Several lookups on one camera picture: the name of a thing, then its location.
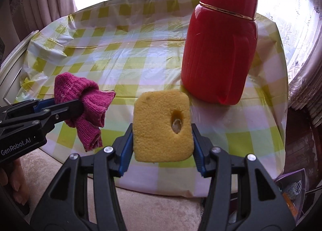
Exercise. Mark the houndstooth cloth doll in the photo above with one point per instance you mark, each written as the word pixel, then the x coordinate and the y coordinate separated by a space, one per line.
pixel 293 187

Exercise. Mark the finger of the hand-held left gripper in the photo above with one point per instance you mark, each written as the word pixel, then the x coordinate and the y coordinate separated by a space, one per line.
pixel 65 111
pixel 42 105

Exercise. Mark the magenta knit glove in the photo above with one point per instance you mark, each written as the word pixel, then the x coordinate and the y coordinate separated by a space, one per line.
pixel 93 110

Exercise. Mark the purple white cardboard box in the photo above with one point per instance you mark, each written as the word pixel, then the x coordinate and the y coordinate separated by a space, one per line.
pixel 289 175

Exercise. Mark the cream cabinet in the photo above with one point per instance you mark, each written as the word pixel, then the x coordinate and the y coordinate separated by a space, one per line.
pixel 12 75

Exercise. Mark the beige velvet stool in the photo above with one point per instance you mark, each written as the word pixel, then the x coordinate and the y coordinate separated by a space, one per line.
pixel 161 211

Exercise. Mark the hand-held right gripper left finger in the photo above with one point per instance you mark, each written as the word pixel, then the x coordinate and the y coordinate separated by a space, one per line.
pixel 127 150

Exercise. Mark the red thermos flask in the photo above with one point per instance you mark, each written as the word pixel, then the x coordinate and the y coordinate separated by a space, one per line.
pixel 218 57

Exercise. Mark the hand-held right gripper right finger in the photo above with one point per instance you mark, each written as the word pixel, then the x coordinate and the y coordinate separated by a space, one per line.
pixel 198 155

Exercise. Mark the taupe patterned curtain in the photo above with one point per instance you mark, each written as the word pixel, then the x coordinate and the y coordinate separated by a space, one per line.
pixel 304 90
pixel 42 2

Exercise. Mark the person's left hand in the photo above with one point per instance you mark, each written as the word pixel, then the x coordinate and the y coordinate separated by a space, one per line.
pixel 18 183

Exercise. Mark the green checked plastic tablecloth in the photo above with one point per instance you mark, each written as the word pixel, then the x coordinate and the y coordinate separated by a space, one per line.
pixel 125 52

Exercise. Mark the yellow sponge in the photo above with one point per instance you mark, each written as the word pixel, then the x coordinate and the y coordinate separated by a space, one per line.
pixel 156 130

